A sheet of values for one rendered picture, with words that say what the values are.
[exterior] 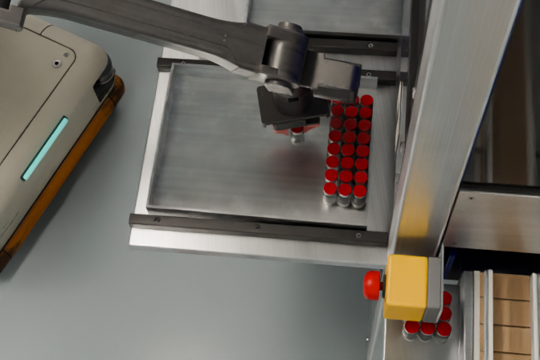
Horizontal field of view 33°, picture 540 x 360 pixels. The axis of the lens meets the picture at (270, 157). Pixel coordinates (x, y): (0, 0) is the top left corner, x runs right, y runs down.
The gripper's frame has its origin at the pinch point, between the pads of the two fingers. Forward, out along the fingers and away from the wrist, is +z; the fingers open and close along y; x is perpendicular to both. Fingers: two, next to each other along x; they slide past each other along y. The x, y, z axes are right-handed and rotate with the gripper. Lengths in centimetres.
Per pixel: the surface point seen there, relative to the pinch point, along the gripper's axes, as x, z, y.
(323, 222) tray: -16.2, 1.0, 1.7
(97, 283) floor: 13, 91, -53
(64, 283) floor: 14, 91, -62
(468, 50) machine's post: -26, -59, 14
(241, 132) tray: 2.7, 3.7, -8.7
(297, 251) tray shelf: -18.9, 4.1, -2.7
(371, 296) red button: -31.3, -8.1, 6.0
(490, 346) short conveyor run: -39.7, -4.4, 20.7
